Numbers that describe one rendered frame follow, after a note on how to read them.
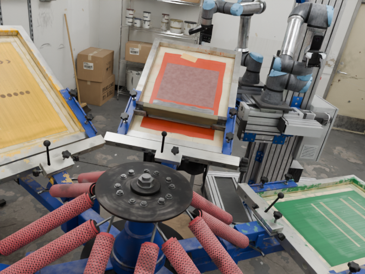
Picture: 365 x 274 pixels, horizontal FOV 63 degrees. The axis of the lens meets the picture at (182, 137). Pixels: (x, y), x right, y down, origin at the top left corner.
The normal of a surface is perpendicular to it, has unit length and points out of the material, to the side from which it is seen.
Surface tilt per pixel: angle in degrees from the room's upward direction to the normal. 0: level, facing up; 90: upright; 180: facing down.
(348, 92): 90
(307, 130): 90
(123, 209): 0
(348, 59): 90
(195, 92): 32
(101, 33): 90
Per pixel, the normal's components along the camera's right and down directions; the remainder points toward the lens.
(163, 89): 0.04, -0.53
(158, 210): 0.14, -0.89
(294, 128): 0.09, 0.45
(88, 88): -0.17, 0.40
